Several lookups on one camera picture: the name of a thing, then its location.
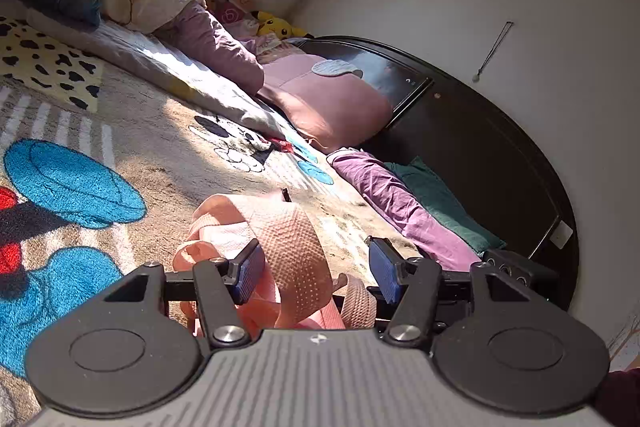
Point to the mauve quilt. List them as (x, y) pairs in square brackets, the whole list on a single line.
[(215, 47)]

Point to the purple pillow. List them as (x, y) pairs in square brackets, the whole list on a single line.
[(395, 202)]

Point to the grey cloth patch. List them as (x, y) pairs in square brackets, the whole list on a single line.
[(335, 68)]

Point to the pink shopping bag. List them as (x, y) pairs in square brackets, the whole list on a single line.
[(290, 247)]

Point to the person's right forearm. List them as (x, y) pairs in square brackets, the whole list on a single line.
[(622, 402)]

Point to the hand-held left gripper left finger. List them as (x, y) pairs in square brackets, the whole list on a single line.
[(247, 272)]

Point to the white patterned sheet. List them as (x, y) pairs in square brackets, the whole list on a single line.
[(175, 72)]

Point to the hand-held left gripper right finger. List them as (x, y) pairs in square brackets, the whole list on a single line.
[(382, 272)]

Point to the yellow plush toy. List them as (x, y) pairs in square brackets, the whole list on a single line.
[(272, 26)]

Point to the pink pillow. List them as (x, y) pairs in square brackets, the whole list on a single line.
[(330, 107)]

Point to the green cloth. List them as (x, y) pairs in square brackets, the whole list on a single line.
[(440, 202)]

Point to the white headboard sticker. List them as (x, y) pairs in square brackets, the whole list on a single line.
[(561, 233)]

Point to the black smartphone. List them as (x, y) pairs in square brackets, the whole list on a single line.
[(285, 195)]

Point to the printed cartoon blanket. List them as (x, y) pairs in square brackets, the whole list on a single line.
[(165, 157)]

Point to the dark wooden headboard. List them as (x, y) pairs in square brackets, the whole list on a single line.
[(475, 147)]

